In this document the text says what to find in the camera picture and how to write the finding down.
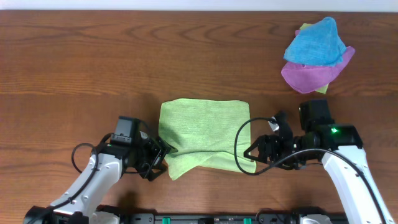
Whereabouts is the green microfiber cloth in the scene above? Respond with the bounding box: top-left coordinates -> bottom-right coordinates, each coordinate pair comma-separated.
159,98 -> 256,180

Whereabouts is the yellow-green cloth at bottom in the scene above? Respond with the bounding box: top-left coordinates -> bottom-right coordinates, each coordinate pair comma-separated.
299,23 -> 328,94

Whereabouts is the right black cable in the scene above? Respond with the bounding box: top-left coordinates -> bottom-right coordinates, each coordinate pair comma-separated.
233,116 -> 388,224

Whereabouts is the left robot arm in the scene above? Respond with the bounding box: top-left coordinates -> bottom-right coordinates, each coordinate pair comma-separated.
24,116 -> 175,223

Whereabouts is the purple microfiber cloth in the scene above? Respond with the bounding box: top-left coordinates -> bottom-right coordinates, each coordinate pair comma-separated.
281,47 -> 356,94

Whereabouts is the blue microfiber cloth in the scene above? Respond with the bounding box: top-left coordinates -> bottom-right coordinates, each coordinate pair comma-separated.
284,17 -> 347,67

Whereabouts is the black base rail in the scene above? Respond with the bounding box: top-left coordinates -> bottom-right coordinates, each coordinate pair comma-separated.
90,205 -> 348,224

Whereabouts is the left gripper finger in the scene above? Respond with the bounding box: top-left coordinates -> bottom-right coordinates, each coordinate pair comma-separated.
156,136 -> 178,154
142,164 -> 167,181

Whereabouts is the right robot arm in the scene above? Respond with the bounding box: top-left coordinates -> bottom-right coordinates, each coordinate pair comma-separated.
243,100 -> 394,223

